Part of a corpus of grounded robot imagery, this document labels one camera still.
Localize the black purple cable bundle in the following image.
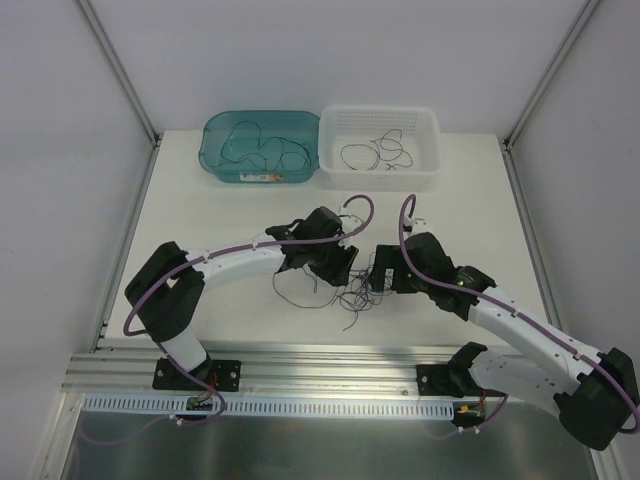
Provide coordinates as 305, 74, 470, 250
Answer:
271, 252, 396, 332

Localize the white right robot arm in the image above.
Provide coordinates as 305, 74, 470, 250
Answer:
369, 233, 639, 451

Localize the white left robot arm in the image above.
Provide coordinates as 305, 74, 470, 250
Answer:
125, 206, 370, 389

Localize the white perforated plastic basket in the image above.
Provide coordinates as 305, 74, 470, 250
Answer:
318, 105, 443, 192

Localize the teal plastic basin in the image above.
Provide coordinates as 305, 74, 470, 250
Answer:
198, 110, 319, 183

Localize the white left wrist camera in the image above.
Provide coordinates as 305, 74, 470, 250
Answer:
338, 208, 364, 234

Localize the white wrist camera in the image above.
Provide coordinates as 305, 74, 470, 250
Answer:
338, 208, 364, 234
402, 216, 430, 237

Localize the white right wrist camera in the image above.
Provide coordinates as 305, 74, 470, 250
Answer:
402, 216, 430, 237

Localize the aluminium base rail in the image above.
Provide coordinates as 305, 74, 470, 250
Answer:
62, 340, 459, 399

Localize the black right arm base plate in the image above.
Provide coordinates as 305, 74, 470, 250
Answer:
415, 364, 482, 398

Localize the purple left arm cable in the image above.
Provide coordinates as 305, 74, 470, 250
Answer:
123, 194, 377, 426

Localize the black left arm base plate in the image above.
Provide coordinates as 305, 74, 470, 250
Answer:
152, 358, 242, 392

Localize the white slotted cable duct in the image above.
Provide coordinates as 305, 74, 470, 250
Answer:
82, 393, 454, 421

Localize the aluminium frame post left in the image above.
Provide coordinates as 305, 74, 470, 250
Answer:
73, 0, 161, 145

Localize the aluminium frame post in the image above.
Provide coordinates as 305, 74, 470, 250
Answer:
73, 0, 161, 145
503, 0, 603, 151

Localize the aluminium frame post right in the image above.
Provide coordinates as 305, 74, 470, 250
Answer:
503, 0, 603, 151

